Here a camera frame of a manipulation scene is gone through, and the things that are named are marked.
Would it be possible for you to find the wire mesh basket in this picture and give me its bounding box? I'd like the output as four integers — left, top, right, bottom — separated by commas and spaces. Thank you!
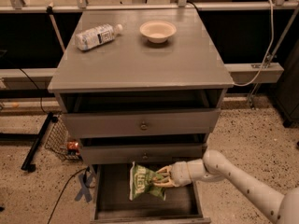
45, 117, 80, 161

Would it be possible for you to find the orange can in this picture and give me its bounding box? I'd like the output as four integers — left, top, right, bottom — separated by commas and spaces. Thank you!
66, 141, 79, 156

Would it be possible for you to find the black metal stand leg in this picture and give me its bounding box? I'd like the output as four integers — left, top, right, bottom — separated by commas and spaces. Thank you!
21, 112, 54, 173

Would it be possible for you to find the white paper bowl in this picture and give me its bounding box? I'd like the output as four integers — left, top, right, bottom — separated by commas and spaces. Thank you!
139, 21, 177, 44

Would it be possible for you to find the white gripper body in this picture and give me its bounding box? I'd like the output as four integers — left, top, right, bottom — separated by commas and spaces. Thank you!
170, 161, 192, 187

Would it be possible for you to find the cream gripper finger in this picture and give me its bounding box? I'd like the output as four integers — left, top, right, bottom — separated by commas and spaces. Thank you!
152, 177, 175, 188
157, 165, 172, 176

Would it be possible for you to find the green jalapeno chip bag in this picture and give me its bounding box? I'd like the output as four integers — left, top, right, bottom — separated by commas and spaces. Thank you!
129, 162, 166, 201

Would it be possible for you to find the clear plastic water bottle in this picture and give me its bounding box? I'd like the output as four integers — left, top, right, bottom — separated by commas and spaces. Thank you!
75, 24, 123, 51

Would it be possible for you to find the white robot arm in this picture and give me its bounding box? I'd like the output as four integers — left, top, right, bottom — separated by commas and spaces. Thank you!
153, 150, 299, 224

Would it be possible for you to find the grey top drawer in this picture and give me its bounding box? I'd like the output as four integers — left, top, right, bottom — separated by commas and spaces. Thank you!
62, 108, 221, 138

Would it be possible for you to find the grey middle drawer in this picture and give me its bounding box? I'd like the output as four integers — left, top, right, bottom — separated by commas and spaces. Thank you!
79, 143, 207, 164

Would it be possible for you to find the grey wooden drawer cabinet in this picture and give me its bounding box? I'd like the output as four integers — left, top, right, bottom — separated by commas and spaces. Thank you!
49, 8, 233, 224

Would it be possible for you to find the grey metal rail frame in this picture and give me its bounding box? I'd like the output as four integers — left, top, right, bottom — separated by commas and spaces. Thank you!
1, 2, 298, 93

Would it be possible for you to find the grey drawer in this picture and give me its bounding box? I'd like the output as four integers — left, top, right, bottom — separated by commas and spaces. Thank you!
62, 108, 221, 138
79, 143, 207, 164
91, 163, 211, 224

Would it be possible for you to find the black floor cable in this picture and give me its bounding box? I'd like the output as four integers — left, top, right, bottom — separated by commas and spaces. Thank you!
46, 167, 92, 224

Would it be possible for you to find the grey bottom drawer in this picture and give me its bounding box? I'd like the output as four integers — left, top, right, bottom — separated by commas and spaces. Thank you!
91, 163, 211, 224

